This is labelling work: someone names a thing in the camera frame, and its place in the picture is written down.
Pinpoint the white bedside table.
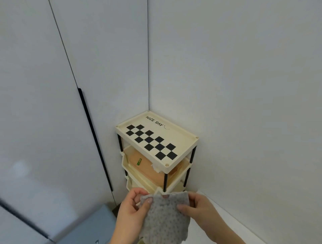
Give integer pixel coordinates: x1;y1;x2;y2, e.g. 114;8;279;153
189;190;267;244

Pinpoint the cream tiered storage rack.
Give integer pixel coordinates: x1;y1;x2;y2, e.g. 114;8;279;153
115;110;200;195

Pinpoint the grey cloth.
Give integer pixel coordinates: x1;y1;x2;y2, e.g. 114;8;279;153
139;190;192;244

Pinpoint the person's left hand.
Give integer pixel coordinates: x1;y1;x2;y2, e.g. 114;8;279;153
110;188;154;244

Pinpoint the person's right hand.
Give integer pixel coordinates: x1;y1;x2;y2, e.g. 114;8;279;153
177;191;236;243

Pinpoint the white storage box blue lid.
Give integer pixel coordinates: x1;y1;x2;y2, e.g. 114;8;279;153
56;203;117;244

